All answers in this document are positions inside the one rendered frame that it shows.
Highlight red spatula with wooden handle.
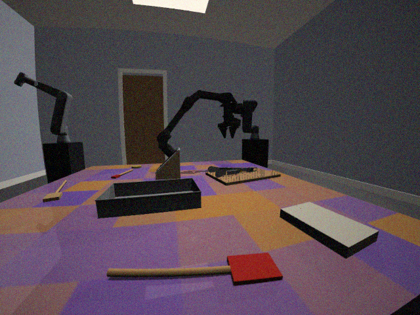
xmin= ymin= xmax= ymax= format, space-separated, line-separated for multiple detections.
xmin=107 ymin=253 xmax=283 ymax=285

